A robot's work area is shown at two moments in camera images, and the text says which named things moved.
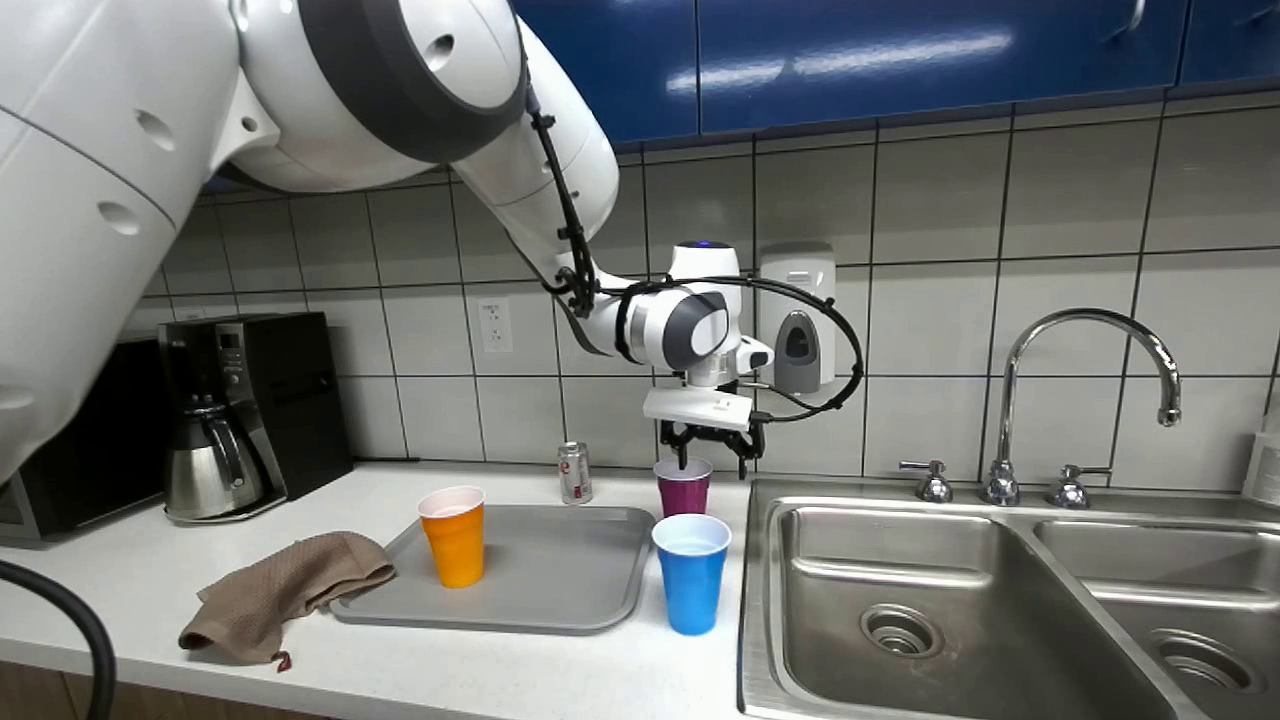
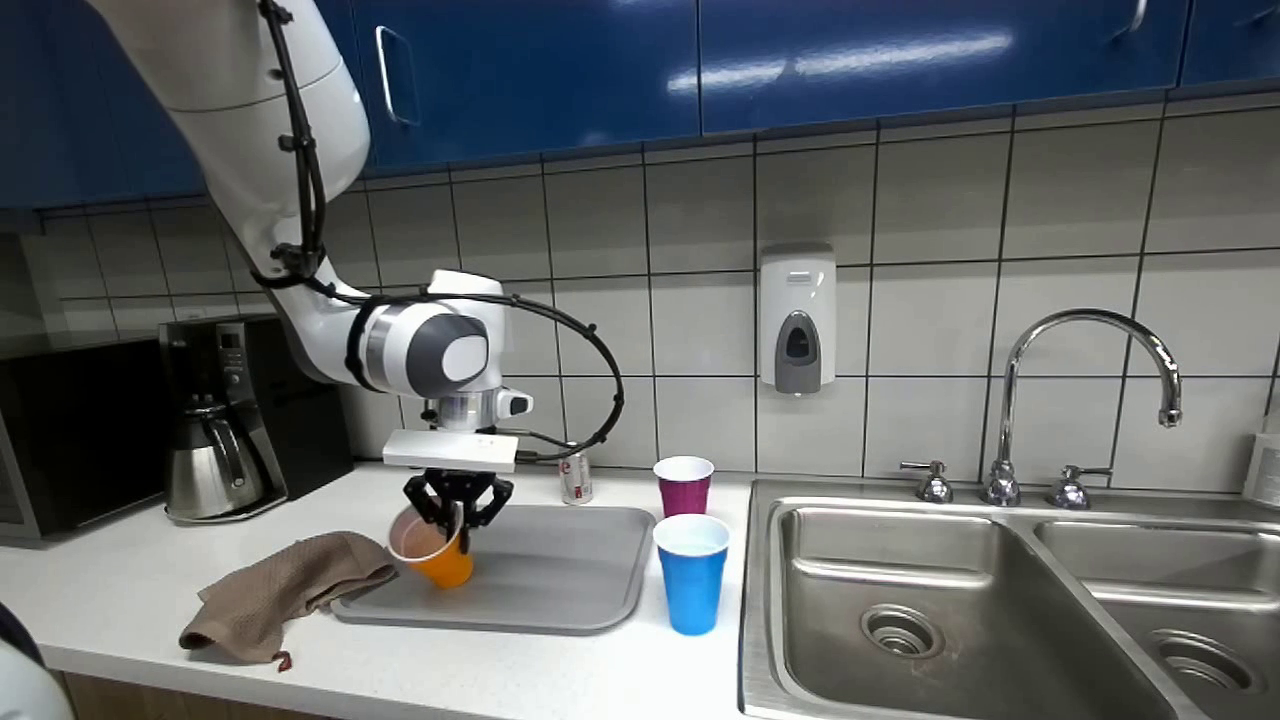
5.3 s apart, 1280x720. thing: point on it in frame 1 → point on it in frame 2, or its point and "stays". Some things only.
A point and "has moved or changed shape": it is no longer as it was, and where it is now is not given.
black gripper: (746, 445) → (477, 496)
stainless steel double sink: (871, 601) stays
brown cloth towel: (255, 610) stays
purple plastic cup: (682, 488) stays
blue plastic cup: (689, 553) stays
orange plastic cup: (456, 535) has moved or changed shape
